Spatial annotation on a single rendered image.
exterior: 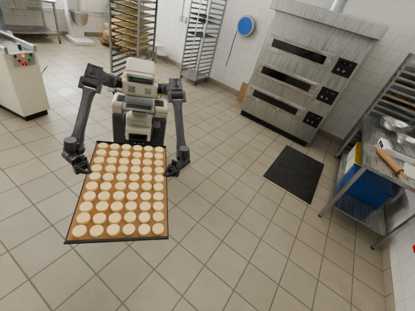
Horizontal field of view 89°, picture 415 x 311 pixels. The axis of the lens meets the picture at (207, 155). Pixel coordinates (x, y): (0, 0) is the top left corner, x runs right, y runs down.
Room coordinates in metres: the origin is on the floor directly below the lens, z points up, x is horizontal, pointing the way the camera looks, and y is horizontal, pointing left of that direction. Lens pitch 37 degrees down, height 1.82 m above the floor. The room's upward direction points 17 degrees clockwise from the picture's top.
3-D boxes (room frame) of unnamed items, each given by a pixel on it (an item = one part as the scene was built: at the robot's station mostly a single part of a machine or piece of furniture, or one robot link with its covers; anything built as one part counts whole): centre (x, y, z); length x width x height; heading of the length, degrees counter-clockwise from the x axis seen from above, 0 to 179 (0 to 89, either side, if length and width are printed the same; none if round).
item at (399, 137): (2.68, -2.36, 0.93); 0.27 x 0.27 x 0.10
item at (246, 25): (5.34, 0.01, 1.10); 0.41 x 0.15 x 1.10; 65
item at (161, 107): (1.90, 0.80, 0.59); 0.55 x 0.34 x 0.83; 111
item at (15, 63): (2.15, 2.29, 0.77); 0.24 x 0.04 x 0.14; 166
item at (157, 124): (1.68, 0.65, 0.61); 0.28 x 0.27 x 0.25; 111
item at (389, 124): (3.09, -2.42, 0.95); 0.39 x 0.39 x 0.14
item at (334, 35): (4.17, -1.20, 1.00); 1.56 x 1.20 x 2.01; 65
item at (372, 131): (2.59, -2.21, 0.49); 1.90 x 0.72 x 0.98; 155
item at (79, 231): (0.41, 0.41, 0.96); 0.05 x 0.05 x 0.02
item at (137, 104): (1.54, 0.66, 0.93); 0.28 x 0.16 x 0.22; 111
